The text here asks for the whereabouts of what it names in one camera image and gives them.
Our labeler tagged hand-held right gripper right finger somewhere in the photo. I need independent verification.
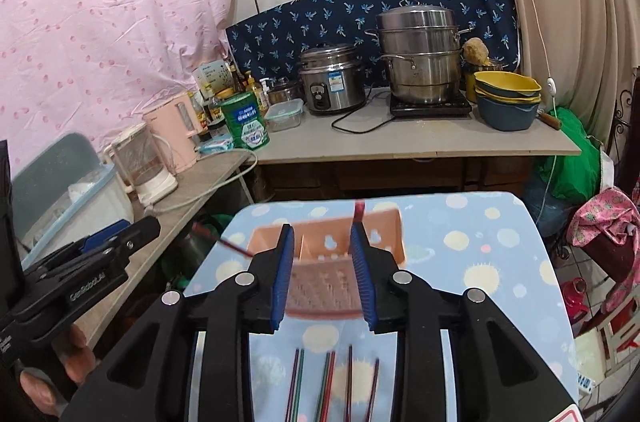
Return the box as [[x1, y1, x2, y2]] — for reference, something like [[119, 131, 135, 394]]
[[349, 222, 576, 422]]

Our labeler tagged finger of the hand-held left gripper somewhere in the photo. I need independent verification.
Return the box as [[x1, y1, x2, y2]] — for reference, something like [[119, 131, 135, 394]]
[[22, 216, 162, 285], [80, 219, 130, 253]]

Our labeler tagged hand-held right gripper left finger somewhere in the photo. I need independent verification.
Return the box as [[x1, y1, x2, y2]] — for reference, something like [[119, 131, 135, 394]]
[[60, 223, 296, 422]]

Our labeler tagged pink perforated utensil holder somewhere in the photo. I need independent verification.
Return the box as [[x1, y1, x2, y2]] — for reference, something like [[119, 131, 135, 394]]
[[248, 208, 407, 320]]

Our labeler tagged dark red chopstick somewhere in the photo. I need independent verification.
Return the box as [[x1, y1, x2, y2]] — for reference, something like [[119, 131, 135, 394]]
[[191, 223, 255, 259]]

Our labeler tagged person's left hand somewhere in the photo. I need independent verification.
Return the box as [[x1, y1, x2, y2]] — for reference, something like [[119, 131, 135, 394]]
[[20, 324, 98, 410]]

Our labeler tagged storage bin with blue lid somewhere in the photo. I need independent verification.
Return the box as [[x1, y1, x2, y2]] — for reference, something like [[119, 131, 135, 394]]
[[11, 132, 135, 263]]

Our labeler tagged pink electric kettle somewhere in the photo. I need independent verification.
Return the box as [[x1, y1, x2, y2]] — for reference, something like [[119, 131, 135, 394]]
[[142, 91, 208, 174]]

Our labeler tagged blue dotted tablecloth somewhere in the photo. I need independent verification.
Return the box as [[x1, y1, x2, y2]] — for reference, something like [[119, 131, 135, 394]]
[[177, 191, 581, 422]]

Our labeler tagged tissue packet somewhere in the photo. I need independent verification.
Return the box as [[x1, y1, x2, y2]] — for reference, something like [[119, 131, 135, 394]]
[[197, 136, 235, 155]]

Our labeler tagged green tin can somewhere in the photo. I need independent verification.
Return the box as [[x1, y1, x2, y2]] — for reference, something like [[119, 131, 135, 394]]
[[221, 92, 271, 150]]

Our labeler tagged clear food container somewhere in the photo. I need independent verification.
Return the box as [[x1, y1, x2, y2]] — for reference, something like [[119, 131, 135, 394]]
[[264, 99, 306, 133]]

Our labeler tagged small steel pot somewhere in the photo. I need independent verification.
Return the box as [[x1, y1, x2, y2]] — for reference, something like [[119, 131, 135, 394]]
[[266, 77, 303, 106]]

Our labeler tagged yellow oil bottle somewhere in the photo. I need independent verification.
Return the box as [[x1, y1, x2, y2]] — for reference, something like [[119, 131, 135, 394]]
[[245, 72, 263, 110]]

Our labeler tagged black induction cooker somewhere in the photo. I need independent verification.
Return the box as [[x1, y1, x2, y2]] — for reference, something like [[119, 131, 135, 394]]
[[389, 92, 473, 118]]

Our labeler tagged white carton box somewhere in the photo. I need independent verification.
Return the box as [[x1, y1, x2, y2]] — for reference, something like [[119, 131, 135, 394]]
[[192, 59, 231, 100]]

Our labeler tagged silver rice cooker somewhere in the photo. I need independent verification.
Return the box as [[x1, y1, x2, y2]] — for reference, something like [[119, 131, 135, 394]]
[[299, 44, 368, 115]]

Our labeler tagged dark sauce bottle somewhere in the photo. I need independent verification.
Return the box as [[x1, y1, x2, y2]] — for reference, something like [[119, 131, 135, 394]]
[[227, 62, 246, 96]]

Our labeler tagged pink dotted curtain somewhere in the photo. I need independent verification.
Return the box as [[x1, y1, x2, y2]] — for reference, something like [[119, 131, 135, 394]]
[[0, 0, 243, 168]]

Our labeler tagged red plastic stool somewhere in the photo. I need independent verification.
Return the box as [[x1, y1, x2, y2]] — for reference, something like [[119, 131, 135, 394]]
[[560, 277, 591, 328]]

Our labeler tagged blue bowl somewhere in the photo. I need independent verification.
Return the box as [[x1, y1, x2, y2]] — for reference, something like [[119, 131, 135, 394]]
[[477, 96, 541, 132]]

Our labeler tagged yellow bowl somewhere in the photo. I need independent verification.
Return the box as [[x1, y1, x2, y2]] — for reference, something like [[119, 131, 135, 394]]
[[472, 71, 542, 96], [475, 88, 542, 107]]

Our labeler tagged stainless steel steamer pot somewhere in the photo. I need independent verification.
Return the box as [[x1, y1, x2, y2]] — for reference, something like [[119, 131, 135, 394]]
[[365, 0, 476, 106]]

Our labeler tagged green plastic bag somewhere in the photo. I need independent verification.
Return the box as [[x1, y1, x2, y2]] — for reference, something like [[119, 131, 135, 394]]
[[532, 107, 603, 205]]

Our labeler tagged dark red chair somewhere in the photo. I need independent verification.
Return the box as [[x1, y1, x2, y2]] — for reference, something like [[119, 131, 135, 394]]
[[582, 227, 640, 283]]

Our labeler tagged pink printed cloth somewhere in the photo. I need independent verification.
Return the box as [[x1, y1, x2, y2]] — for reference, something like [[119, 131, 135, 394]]
[[565, 182, 640, 253]]

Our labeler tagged white power strip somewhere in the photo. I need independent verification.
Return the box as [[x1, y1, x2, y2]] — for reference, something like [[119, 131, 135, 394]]
[[575, 372, 598, 403]]

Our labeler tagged brown loofah sponge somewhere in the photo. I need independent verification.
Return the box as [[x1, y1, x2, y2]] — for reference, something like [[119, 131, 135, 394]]
[[461, 37, 493, 66]]

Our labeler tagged navy leaf-print cloth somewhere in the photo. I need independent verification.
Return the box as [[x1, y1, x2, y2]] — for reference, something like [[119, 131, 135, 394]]
[[226, 0, 521, 96]]

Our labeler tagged beige curtain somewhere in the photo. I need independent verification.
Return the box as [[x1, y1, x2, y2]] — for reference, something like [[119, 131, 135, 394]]
[[482, 0, 640, 143]]

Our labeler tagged black power cord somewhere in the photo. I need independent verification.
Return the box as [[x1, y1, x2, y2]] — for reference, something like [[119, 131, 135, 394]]
[[331, 87, 396, 135]]

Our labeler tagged wooden knife handle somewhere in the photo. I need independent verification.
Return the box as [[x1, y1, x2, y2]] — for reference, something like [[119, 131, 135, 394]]
[[537, 109, 563, 130]]

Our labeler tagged white chair frame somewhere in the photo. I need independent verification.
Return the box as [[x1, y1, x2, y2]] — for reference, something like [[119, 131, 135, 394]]
[[595, 302, 640, 378]]

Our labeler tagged white cable with switch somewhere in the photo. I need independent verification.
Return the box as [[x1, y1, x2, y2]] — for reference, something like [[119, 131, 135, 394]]
[[480, 0, 558, 223]]

